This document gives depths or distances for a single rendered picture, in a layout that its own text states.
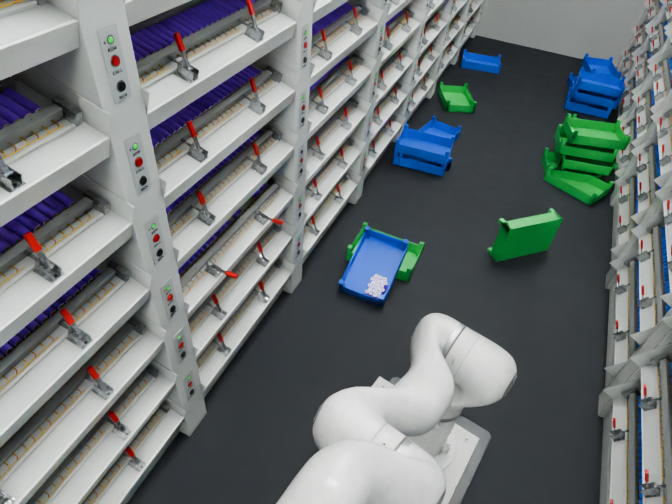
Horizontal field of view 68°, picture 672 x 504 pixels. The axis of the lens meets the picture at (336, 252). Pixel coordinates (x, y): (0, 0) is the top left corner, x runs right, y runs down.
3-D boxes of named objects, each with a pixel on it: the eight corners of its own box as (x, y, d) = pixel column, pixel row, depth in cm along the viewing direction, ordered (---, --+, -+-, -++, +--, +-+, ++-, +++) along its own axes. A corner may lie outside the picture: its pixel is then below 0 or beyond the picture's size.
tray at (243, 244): (290, 203, 177) (297, 185, 170) (185, 322, 135) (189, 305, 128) (242, 173, 177) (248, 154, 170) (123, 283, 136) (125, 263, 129)
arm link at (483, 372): (428, 370, 127) (455, 306, 111) (494, 414, 119) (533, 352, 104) (404, 401, 119) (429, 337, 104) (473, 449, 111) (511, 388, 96)
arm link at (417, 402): (477, 375, 114) (417, 337, 121) (499, 334, 109) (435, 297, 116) (371, 520, 74) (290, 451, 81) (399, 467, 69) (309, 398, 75)
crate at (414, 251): (421, 254, 233) (424, 242, 227) (408, 282, 219) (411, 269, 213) (362, 234, 240) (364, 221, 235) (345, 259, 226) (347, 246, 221)
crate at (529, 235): (547, 250, 242) (537, 239, 248) (563, 218, 228) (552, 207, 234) (496, 262, 233) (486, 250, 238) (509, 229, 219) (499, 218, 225)
